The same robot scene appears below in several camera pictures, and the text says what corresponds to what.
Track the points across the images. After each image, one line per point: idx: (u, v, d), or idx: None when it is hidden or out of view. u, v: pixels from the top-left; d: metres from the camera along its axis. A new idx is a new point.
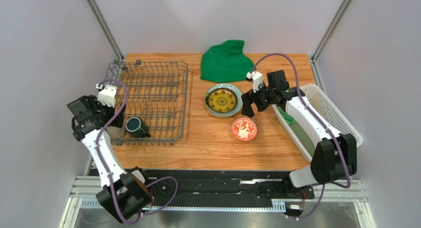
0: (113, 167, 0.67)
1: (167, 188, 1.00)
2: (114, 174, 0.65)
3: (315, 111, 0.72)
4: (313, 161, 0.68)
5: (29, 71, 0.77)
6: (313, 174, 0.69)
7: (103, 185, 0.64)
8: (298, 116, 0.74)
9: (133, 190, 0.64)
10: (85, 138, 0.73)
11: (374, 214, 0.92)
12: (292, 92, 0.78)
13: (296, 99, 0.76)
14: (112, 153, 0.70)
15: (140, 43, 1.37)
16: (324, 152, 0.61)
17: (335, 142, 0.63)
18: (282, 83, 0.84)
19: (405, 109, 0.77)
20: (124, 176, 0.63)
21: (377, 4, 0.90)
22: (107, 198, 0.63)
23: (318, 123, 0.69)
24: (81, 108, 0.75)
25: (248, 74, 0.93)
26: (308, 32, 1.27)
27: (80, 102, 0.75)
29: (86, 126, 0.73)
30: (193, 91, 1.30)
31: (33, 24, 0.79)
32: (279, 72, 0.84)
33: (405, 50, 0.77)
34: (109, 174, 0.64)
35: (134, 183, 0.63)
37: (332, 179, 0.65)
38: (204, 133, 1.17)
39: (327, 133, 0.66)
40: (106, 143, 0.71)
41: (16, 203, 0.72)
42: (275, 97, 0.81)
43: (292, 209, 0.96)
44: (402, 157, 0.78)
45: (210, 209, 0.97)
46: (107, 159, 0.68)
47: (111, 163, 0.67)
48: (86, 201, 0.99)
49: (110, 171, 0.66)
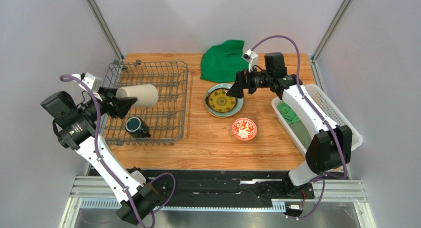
0: (126, 180, 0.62)
1: (167, 188, 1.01)
2: (130, 187, 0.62)
3: (312, 101, 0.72)
4: (309, 151, 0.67)
5: (29, 70, 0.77)
6: (308, 163, 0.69)
7: (120, 201, 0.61)
8: (295, 106, 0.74)
9: (154, 199, 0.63)
10: (80, 149, 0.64)
11: (374, 214, 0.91)
12: (289, 80, 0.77)
13: (294, 87, 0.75)
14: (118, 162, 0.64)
15: (140, 44, 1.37)
16: (320, 142, 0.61)
17: (332, 134, 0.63)
18: (281, 68, 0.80)
19: (405, 109, 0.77)
20: (145, 190, 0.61)
21: (377, 4, 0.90)
22: (129, 212, 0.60)
23: (315, 114, 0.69)
24: (64, 108, 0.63)
25: (250, 52, 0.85)
26: (308, 32, 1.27)
27: (62, 101, 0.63)
29: (76, 132, 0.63)
30: (193, 91, 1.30)
31: (33, 23, 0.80)
32: (279, 57, 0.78)
33: (405, 49, 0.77)
34: (126, 190, 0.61)
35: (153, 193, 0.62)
37: (327, 168, 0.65)
38: (204, 133, 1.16)
39: (324, 124, 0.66)
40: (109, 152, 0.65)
41: (15, 202, 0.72)
42: (273, 85, 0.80)
43: (292, 209, 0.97)
44: (403, 157, 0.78)
45: (210, 209, 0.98)
46: (116, 171, 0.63)
47: (123, 176, 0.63)
48: (86, 201, 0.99)
49: (125, 185, 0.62)
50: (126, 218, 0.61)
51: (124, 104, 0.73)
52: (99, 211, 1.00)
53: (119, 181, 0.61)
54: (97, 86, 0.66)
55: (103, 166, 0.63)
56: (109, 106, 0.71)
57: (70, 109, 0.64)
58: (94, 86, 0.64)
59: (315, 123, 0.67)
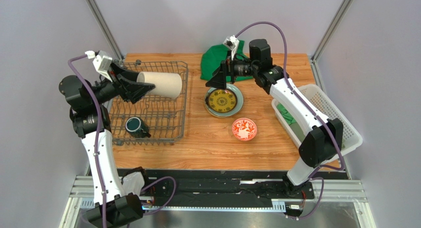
0: (108, 184, 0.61)
1: (167, 188, 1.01)
2: (109, 193, 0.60)
3: (301, 94, 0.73)
4: (302, 146, 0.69)
5: (29, 70, 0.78)
6: (301, 157, 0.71)
7: (94, 202, 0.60)
8: (284, 100, 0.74)
9: (127, 213, 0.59)
10: (85, 138, 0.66)
11: (374, 214, 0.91)
12: (275, 74, 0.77)
13: (282, 81, 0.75)
14: (111, 162, 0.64)
15: (140, 44, 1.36)
16: (315, 139, 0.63)
17: (325, 128, 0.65)
18: (267, 60, 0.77)
19: (404, 109, 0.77)
20: (118, 200, 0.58)
21: (377, 4, 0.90)
22: (98, 217, 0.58)
23: (307, 109, 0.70)
24: (83, 102, 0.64)
25: (234, 39, 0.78)
26: (308, 32, 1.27)
27: (81, 97, 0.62)
29: (88, 123, 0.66)
30: (193, 91, 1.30)
31: (33, 24, 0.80)
32: (267, 48, 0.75)
33: (405, 49, 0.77)
34: (104, 193, 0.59)
35: (128, 207, 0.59)
37: (321, 160, 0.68)
38: (204, 133, 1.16)
39: (316, 119, 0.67)
40: (107, 150, 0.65)
41: (16, 201, 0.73)
42: (259, 79, 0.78)
43: (292, 209, 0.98)
44: (402, 156, 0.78)
45: (210, 209, 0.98)
46: (104, 173, 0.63)
47: (108, 179, 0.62)
48: (86, 201, 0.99)
49: (105, 189, 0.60)
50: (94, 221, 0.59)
51: (137, 89, 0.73)
52: None
53: (101, 182, 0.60)
54: (105, 66, 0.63)
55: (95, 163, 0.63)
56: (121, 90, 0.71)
57: (87, 103, 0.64)
58: (101, 64, 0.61)
59: (308, 120, 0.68)
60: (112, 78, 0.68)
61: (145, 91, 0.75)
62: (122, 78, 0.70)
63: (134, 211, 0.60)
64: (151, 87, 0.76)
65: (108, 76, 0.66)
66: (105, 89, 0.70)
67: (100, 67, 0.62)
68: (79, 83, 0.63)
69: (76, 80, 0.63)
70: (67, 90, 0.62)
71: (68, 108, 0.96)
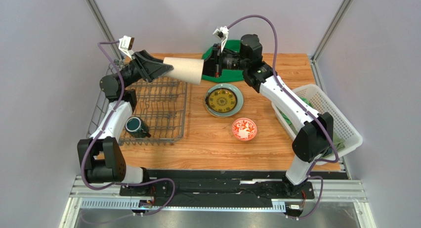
0: (107, 129, 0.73)
1: (167, 188, 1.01)
2: (104, 133, 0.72)
3: (290, 91, 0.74)
4: (295, 141, 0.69)
5: (29, 70, 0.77)
6: (296, 154, 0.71)
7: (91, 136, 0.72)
8: (273, 98, 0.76)
9: (107, 154, 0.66)
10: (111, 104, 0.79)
11: (374, 214, 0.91)
12: (264, 72, 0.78)
13: (272, 80, 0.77)
14: (119, 120, 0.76)
15: (140, 44, 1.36)
16: (308, 133, 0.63)
17: (316, 122, 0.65)
18: (258, 59, 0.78)
19: (405, 109, 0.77)
20: (106, 139, 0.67)
21: (377, 4, 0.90)
22: (85, 150, 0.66)
23: (297, 106, 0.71)
24: (116, 90, 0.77)
25: (226, 30, 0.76)
26: (308, 32, 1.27)
27: (117, 88, 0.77)
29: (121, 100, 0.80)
30: (193, 91, 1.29)
31: (32, 24, 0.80)
32: (258, 47, 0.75)
33: (405, 49, 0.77)
34: (100, 131, 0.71)
35: (110, 151, 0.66)
37: (315, 155, 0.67)
38: (204, 133, 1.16)
39: (307, 115, 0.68)
40: (122, 112, 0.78)
41: (15, 202, 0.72)
42: (248, 79, 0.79)
43: (292, 209, 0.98)
44: (403, 157, 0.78)
45: (210, 209, 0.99)
46: (110, 122, 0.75)
47: (109, 126, 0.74)
48: (86, 201, 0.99)
49: (104, 129, 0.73)
50: (80, 154, 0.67)
51: (157, 69, 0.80)
52: (99, 211, 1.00)
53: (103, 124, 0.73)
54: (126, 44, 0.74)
55: (108, 114, 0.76)
56: (143, 71, 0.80)
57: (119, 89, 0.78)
58: (122, 42, 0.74)
59: (299, 116, 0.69)
60: (132, 56, 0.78)
61: (163, 70, 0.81)
62: (140, 57, 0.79)
63: (113, 155, 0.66)
64: (168, 68, 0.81)
65: (129, 55, 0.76)
66: (131, 72, 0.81)
67: (122, 44, 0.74)
68: (113, 77, 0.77)
69: (112, 77, 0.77)
70: (106, 84, 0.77)
71: (67, 108, 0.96)
